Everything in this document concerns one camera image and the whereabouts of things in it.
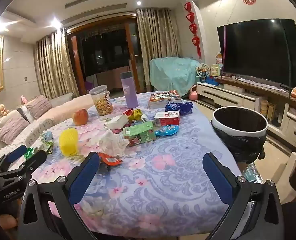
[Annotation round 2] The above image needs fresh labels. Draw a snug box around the colourful book stack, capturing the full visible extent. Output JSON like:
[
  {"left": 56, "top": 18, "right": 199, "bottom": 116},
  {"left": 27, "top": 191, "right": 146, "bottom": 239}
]
[{"left": 147, "top": 90, "right": 183, "bottom": 110}]

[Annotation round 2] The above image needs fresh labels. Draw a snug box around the yellow foam fruit net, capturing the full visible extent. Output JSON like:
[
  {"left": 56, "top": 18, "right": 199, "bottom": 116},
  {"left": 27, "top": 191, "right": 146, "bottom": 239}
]
[{"left": 59, "top": 128, "right": 79, "bottom": 157}]

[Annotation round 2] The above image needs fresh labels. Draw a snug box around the toy ferris wheel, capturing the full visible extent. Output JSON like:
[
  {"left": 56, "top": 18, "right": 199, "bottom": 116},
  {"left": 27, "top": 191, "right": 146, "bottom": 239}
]
[{"left": 195, "top": 63, "right": 218, "bottom": 85}]

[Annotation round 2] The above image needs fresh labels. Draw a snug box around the black flat television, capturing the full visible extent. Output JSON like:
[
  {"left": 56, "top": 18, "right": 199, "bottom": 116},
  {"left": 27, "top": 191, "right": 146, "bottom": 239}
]
[{"left": 217, "top": 19, "right": 296, "bottom": 90}]

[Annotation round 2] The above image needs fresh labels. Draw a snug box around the green foil wrapper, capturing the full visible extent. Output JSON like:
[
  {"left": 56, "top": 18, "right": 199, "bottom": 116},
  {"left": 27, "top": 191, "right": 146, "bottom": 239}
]
[{"left": 24, "top": 147, "right": 36, "bottom": 160}]

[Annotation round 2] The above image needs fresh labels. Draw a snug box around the yellow snack packet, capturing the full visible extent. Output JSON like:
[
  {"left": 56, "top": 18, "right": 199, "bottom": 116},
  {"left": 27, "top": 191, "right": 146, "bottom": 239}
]
[{"left": 129, "top": 109, "right": 145, "bottom": 122}]

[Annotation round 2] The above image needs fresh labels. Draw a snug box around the person's left hand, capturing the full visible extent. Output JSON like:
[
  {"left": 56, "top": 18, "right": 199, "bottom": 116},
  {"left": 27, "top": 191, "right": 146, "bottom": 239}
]
[{"left": 0, "top": 212, "right": 17, "bottom": 230}]

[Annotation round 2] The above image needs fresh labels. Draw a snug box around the purple thermos bottle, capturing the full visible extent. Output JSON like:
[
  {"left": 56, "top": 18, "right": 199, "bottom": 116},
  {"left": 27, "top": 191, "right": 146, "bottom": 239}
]
[{"left": 120, "top": 71, "right": 139, "bottom": 109}]

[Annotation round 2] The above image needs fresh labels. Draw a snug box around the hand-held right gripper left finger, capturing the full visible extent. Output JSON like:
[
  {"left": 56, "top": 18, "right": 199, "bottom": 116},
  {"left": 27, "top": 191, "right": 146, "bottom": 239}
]
[{"left": 17, "top": 152, "right": 100, "bottom": 240}]

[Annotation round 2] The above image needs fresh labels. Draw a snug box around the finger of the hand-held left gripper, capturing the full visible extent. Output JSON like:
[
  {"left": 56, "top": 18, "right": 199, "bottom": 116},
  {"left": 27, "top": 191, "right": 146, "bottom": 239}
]
[
  {"left": 0, "top": 150, "right": 47, "bottom": 180},
  {"left": 0, "top": 144, "right": 28, "bottom": 178}
]

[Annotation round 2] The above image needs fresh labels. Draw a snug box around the white bin with black bag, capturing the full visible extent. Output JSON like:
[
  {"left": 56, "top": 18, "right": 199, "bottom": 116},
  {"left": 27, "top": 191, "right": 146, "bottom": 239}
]
[{"left": 210, "top": 106, "right": 268, "bottom": 164}]

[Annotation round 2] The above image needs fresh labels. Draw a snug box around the wooden framed glass door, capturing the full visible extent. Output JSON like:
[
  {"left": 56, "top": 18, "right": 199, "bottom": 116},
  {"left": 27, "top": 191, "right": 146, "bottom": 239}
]
[{"left": 66, "top": 21, "right": 142, "bottom": 93}]

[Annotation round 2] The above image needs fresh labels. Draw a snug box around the green drink carton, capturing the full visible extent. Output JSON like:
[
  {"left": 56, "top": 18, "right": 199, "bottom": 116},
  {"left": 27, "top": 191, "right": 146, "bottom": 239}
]
[{"left": 123, "top": 121, "right": 157, "bottom": 147}]

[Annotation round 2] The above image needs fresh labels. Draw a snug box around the red white milk carton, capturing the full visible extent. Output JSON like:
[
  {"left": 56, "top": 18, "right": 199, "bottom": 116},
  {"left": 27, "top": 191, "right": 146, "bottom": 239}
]
[{"left": 154, "top": 110, "right": 181, "bottom": 127}]

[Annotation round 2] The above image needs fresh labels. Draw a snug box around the orange red wrapper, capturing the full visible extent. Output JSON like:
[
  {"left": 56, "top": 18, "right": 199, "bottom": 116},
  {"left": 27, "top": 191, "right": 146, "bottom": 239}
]
[{"left": 97, "top": 152, "right": 123, "bottom": 175}]

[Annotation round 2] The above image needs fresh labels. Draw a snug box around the pink striped pillow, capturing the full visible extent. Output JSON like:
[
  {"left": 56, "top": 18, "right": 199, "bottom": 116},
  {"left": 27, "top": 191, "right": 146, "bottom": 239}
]
[
  {"left": 0, "top": 116, "right": 29, "bottom": 144},
  {"left": 25, "top": 95, "right": 53, "bottom": 119}
]

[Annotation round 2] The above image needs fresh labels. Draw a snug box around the blue white wrapper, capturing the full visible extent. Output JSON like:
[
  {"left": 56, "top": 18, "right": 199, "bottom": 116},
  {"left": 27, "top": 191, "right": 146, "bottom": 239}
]
[{"left": 40, "top": 131, "right": 54, "bottom": 143}]

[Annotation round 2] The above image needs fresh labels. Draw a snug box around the teal cloth cover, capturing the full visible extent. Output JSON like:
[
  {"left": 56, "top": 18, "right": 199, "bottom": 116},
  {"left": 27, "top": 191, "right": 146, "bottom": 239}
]
[{"left": 149, "top": 57, "right": 201, "bottom": 93}]

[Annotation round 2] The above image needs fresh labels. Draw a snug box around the cream sofa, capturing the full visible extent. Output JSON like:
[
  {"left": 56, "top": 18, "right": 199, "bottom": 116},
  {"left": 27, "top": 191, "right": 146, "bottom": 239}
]
[{"left": 0, "top": 92, "right": 96, "bottom": 160}]

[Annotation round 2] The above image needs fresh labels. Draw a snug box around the green white wrapper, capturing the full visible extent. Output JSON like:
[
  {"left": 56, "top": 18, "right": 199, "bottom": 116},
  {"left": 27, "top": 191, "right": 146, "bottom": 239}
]
[{"left": 39, "top": 141, "right": 54, "bottom": 153}]

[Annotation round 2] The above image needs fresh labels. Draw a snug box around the red hanging knot decoration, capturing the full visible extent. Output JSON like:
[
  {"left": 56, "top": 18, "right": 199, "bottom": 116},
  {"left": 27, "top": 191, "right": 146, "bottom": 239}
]
[{"left": 184, "top": 2, "right": 201, "bottom": 59}]

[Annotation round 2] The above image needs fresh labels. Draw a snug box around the colourful toy house box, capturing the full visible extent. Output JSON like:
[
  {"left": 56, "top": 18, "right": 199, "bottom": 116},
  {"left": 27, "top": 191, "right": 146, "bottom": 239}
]
[{"left": 210, "top": 64, "right": 223, "bottom": 77}]

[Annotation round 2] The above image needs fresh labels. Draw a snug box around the beige patterned curtain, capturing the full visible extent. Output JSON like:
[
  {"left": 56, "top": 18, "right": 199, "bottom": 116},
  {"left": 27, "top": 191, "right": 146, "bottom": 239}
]
[
  {"left": 136, "top": 8, "right": 182, "bottom": 93},
  {"left": 34, "top": 29, "right": 79, "bottom": 98}
]

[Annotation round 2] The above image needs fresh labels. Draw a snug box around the white tissue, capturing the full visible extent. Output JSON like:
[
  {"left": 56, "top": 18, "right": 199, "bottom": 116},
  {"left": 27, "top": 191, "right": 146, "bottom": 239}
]
[
  {"left": 107, "top": 115, "right": 129, "bottom": 130},
  {"left": 98, "top": 129, "right": 129, "bottom": 157}
]

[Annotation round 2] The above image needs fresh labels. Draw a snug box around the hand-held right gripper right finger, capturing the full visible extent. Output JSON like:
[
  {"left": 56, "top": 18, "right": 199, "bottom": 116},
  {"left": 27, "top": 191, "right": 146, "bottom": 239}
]
[{"left": 202, "top": 152, "right": 285, "bottom": 240}]

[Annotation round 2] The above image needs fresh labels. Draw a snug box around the white television cabinet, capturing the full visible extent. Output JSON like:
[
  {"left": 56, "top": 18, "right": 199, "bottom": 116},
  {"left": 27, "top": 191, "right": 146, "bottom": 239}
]
[{"left": 196, "top": 76, "right": 296, "bottom": 140}]

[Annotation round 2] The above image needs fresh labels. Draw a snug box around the clear jar of snack balls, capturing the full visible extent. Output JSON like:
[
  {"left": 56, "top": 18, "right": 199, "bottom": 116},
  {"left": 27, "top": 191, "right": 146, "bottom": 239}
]
[{"left": 88, "top": 85, "right": 114, "bottom": 117}]

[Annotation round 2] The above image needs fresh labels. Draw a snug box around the blue cheese stick wrapper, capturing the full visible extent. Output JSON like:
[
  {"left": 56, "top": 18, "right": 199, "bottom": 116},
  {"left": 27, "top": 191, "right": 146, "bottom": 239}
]
[{"left": 154, "top": 124, "right": 180, "bottom": 137}]

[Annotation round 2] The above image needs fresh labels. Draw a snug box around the red apple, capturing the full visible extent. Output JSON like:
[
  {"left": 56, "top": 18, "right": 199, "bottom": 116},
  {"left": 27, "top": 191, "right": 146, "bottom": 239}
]
[{"left": 72, "top": 108, "right": 89, "bottom": 126}]

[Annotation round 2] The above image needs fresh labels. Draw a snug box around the blue snack packet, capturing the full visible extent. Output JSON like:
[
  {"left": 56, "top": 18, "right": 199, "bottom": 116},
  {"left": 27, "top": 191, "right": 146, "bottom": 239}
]
[{"left": 165, "top": 101, "right": 194, "bottom": 116}]

